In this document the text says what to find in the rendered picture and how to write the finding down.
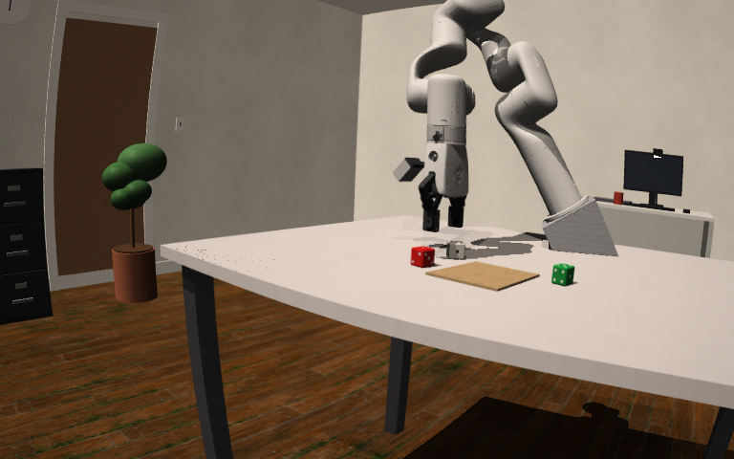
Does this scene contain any tan mat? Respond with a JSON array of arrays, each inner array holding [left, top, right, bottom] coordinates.
[[425, 261, 540, 292]]

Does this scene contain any red die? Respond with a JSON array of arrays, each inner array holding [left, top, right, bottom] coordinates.
[[411, 247, 435, 268]]

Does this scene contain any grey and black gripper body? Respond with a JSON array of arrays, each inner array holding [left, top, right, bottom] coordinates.
[[423, 141, 468, 198]]

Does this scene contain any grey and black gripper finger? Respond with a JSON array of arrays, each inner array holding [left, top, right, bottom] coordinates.
[[448, 196, 466, 228], [419, 171, 443, 232]]

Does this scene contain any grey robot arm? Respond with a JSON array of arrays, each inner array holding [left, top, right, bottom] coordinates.
[[406, 0, 589, 222]]

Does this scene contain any green die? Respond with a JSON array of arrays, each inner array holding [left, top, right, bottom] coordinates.
[[551, 263, 575, 286]]

